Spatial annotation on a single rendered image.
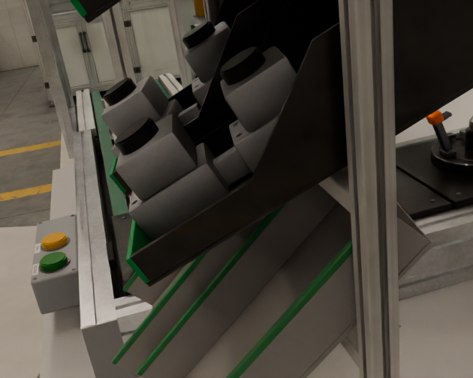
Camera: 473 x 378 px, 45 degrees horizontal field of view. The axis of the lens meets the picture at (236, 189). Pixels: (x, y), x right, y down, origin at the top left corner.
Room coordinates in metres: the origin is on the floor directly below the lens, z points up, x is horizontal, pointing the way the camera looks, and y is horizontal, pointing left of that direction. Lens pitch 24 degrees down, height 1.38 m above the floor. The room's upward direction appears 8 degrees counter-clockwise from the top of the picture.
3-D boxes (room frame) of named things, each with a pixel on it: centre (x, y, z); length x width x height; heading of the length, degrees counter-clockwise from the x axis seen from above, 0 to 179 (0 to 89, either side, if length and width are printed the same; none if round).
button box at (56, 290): (0.82, 0.30, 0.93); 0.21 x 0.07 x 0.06; 12
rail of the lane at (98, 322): (1.02, 0.28, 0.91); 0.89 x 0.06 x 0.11; 12
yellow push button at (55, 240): (0.82, 0.30, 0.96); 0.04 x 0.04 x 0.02
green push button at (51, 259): (0.76, 0.29, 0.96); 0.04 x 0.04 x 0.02
